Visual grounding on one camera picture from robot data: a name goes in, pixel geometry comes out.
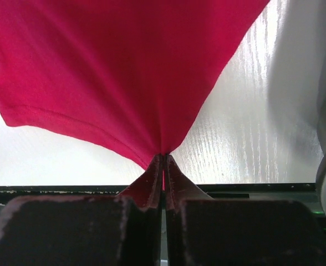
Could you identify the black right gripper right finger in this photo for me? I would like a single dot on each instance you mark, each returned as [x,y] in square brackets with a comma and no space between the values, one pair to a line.
[206,231]

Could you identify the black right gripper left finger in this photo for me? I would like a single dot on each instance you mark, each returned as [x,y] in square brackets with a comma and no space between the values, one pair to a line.
[86,230]

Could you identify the red t shirt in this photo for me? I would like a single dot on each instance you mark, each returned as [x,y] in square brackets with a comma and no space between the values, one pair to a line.
[90,91]

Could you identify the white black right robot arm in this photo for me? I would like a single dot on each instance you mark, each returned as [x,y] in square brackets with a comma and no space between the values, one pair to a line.
[260,134]

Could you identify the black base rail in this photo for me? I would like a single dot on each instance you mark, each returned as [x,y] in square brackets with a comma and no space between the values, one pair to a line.
[301,192]

